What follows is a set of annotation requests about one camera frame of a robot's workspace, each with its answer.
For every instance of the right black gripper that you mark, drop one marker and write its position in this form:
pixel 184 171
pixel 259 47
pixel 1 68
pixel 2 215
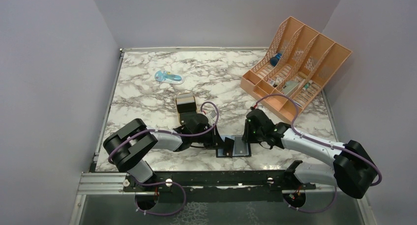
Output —
pixel 247 136

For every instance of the gold oval tray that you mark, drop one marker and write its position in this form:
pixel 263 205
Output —
pixel 185 116

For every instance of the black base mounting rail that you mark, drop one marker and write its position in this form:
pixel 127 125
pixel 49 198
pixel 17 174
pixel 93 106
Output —
pixel 215 186

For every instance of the small box in rack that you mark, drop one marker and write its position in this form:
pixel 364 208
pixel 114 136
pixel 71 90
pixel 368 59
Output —
pixel 275 81

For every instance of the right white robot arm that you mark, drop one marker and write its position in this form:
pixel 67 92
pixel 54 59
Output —
pixel 345 165

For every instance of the black card holder wallet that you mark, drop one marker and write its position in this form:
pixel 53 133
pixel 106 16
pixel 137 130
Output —
pixel 241 148

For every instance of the black credit card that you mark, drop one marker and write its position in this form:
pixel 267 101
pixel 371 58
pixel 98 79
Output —
pixel 187 108

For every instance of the grey pouch in rack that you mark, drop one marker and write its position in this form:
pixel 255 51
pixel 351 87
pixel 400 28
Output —
pixel 290 87

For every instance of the blue round object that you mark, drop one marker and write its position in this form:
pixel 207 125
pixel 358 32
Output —
pixel 275 59

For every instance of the orange file organizer rack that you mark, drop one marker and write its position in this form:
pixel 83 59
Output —
pixel 306 55

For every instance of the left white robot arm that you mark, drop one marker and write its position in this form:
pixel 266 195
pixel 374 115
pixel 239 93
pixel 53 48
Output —
pixel 128 146

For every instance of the blue blister pack item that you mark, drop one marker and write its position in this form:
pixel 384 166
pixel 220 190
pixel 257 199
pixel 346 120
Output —
pixel 168 77

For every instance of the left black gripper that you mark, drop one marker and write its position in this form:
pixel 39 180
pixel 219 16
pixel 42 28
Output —
pixel 216 140

